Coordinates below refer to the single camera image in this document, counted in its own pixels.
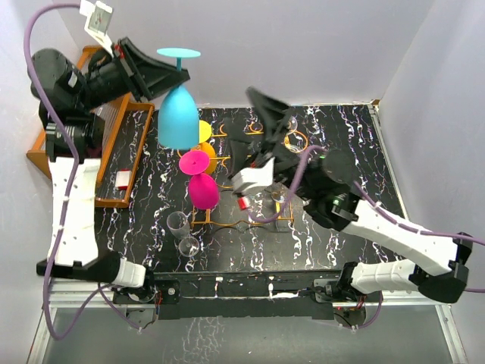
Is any tall clear wine glass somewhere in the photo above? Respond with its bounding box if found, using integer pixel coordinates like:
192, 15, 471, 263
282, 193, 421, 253
287, 116, 298, 133

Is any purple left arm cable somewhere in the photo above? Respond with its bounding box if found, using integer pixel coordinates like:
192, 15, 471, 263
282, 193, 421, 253
23, 3, 145, 340

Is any black base bar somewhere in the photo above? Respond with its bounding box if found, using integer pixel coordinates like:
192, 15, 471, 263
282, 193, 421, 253
114, 270, 379, 325

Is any blue plastic wine glass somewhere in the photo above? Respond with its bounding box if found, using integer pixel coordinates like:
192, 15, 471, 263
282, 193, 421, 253
156, 47, 201, 150

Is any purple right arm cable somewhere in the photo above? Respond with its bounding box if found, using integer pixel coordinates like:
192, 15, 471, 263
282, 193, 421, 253
248, 146, 485, 331

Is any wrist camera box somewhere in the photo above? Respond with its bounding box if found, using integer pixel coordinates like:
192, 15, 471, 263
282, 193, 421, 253
80, 0, 113, 55
232, 157, 274, 210

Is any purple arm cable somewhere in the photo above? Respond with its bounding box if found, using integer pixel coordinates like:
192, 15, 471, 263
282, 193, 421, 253
23, 3, 145, 340
248, 146, 485, 331

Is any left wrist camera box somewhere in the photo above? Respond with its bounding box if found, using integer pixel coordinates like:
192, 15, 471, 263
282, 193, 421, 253
80, 0, 113, 55

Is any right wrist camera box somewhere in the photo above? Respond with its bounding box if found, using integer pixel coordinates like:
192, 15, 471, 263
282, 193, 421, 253
232, 157, 274, 210

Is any red white small box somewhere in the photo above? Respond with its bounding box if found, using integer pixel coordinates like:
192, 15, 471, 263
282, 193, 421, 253
114, 170, 131, 190

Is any orange plastic wine glass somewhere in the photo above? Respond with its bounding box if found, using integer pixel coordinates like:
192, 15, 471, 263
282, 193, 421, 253
192, 120, 217, 174

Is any gold wire wine glass rack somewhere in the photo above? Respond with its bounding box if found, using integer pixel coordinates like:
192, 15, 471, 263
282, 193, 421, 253
176, 120, 308, 229

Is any short clear wine glass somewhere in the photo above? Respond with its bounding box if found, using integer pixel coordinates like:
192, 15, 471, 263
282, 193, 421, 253
270, 183, 287, 204

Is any clear champagne flute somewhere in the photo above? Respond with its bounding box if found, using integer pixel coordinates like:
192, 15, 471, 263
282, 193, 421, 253
167, 212, 200, 258

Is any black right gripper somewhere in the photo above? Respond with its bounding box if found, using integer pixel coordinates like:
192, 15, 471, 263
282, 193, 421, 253
224, 87, 318, 202

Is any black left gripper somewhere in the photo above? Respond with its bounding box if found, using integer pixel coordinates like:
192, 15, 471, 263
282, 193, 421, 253
76, 37, 189, 113

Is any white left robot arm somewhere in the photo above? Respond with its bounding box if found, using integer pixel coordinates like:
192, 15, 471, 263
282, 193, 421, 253
27, 38, 190, 303

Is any pink plastic wine glass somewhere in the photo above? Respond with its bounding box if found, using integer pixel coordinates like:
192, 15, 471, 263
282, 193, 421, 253
179, 149, 220, 209

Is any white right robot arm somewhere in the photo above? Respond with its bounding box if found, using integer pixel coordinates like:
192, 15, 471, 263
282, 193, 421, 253
225, 87, 473, 304

